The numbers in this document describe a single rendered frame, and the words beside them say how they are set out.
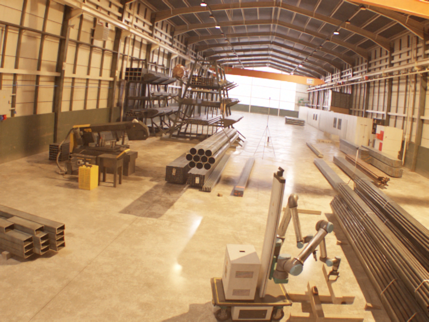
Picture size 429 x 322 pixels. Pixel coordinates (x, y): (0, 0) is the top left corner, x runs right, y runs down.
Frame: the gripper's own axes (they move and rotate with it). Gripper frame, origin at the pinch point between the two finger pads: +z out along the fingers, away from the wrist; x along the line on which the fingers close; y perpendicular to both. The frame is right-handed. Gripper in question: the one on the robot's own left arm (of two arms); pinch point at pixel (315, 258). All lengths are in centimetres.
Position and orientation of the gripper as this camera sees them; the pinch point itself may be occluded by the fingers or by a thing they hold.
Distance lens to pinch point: 485.1
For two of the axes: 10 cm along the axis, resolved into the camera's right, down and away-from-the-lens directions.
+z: 3.0, 9.5, 0.1
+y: 9.5, -3.0, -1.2
